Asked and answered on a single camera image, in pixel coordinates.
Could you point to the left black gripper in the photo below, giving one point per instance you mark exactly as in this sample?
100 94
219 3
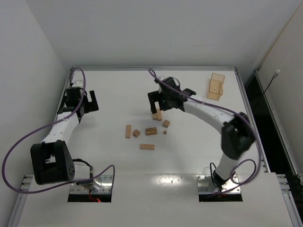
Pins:
87 105

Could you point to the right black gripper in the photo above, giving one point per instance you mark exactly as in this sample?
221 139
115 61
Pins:
154 98

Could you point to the printed light wood block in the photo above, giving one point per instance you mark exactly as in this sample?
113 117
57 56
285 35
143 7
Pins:
154 116

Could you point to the dark striped wood block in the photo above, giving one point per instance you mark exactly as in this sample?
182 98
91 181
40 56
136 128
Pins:
151 131

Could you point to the clear amber plastic box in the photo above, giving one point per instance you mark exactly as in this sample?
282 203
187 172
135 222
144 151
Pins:
216 86

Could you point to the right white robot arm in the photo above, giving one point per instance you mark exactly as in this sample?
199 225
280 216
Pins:
234 128

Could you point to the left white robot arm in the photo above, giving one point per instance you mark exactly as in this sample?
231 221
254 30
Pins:
51 159

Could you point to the right small wood block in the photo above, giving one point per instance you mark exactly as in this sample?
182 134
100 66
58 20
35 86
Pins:
166 123

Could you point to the tilted small wood block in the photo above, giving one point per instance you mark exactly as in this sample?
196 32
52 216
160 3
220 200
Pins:
136 133

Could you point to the lower flat wood block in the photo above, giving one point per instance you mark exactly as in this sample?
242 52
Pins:
147 146

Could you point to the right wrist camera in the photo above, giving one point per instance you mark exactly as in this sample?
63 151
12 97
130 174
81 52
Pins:
161 78

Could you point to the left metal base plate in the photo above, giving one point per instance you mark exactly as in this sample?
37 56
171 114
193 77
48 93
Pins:
100 185

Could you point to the metal base plate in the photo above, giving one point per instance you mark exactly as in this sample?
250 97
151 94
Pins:
207 186
100 185

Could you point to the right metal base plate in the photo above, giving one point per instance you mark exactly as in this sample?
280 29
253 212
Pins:
207 186

